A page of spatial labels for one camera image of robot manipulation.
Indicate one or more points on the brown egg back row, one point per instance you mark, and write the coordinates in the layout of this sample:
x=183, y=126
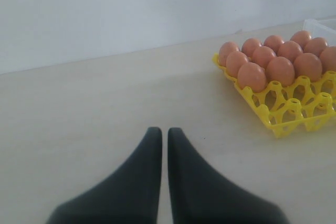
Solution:
x=316, y=46

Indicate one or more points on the clear plastic bin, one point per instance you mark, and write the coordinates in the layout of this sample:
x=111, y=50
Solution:
x=320, y=28

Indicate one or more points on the brown egg second row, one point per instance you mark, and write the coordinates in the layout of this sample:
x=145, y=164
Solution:
x=328, y=59

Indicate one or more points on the brown egg packed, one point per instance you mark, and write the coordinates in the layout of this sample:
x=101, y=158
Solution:
x=225, y=50
x=301, y=37
x=274, y=42
x=250, y=45

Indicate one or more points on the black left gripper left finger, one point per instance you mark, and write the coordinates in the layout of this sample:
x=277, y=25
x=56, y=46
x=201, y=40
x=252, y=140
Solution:
x=129, y=195

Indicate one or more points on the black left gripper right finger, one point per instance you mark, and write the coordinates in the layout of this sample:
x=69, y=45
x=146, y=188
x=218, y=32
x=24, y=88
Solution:
x=200, y=194

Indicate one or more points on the yellow plastic egg tray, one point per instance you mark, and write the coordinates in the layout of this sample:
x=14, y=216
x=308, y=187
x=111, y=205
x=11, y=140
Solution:
x=283, y=109

